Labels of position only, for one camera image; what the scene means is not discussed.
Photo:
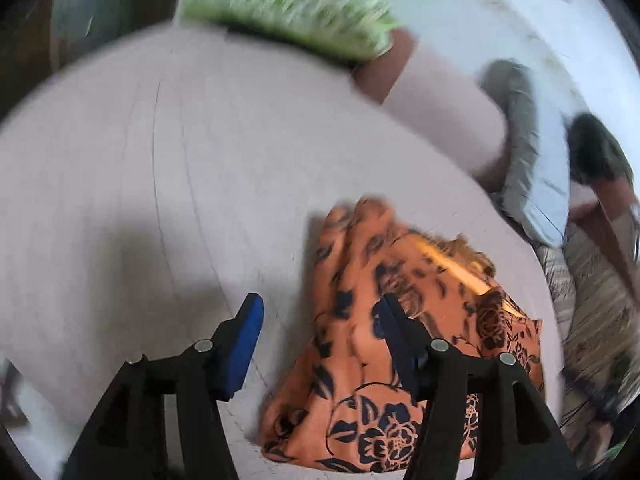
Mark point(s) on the green patterned quilt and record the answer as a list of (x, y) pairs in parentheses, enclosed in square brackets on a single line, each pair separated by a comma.
[(290, 5)]

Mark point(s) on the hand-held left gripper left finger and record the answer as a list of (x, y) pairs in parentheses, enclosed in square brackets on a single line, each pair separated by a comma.
[(245, 345)]

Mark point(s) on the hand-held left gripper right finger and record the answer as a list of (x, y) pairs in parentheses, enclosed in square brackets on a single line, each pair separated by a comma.
[(407, 365)]

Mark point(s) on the pink brown blanket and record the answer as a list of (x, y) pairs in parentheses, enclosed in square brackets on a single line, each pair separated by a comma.
[(610, 200)]

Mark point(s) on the striped floral blanket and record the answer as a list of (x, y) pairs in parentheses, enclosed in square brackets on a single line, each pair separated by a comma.
[(595, 310)]

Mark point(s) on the orange black floral shirt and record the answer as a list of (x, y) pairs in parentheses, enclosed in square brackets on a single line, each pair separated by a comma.
[(350, 340)]

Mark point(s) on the pink brown bolster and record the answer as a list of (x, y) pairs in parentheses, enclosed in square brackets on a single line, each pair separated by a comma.
[(440, 105)]

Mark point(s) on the grey blue pillow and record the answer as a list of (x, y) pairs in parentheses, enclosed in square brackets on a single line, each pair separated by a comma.
[(540, 170)]

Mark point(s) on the etched glass door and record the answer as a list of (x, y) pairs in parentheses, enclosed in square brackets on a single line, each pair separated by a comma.
[(100, 5)]

